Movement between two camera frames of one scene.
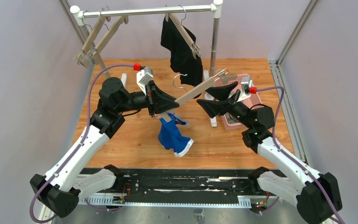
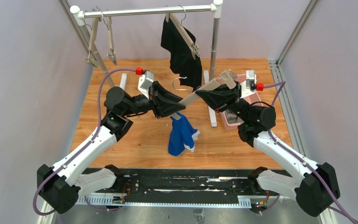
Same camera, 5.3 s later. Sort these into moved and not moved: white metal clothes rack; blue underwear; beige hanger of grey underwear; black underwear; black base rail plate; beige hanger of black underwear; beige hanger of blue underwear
Moved: blue underwear; beige hanger of grey underwear; beige hanger of blue underwear
Not moved: white metal clothes rack; black base rail plate; black underwear; beige hanger of black underwear
